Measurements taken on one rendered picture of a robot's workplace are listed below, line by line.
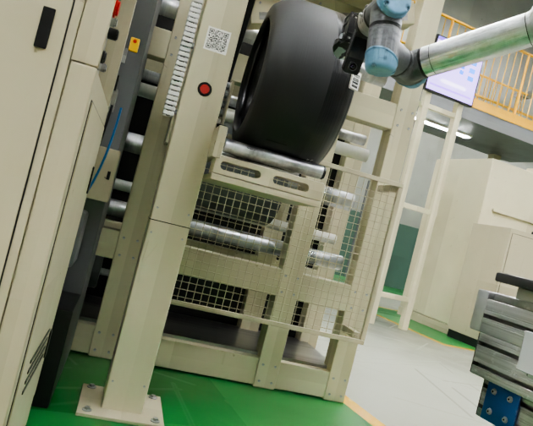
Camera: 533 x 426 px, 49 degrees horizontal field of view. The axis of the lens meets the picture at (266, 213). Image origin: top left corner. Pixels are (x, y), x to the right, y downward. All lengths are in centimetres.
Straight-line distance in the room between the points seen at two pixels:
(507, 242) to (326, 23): 466
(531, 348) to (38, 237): 89
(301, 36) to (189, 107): 41
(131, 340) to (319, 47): 107
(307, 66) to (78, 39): 81
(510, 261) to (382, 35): 507
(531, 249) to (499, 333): 518
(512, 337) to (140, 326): 111
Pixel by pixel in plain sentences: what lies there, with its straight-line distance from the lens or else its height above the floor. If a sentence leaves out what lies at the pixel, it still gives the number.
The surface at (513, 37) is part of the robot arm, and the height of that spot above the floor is 122.
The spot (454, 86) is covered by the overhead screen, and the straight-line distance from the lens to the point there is 617.
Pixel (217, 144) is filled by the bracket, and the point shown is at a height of 89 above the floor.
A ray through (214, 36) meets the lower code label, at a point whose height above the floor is 123.
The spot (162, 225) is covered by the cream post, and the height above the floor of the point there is 61.
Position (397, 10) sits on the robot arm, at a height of 124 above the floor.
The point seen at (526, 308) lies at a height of 66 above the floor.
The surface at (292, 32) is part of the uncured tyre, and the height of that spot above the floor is 126.
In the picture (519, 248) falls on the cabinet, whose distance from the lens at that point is 638.
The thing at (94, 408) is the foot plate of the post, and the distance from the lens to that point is 197.
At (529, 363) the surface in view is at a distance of 111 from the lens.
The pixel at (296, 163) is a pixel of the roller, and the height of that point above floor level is 90.
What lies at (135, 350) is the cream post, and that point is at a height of 21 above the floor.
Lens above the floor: 70
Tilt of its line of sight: 1 degrees up
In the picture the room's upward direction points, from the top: 14 degrees clockwise
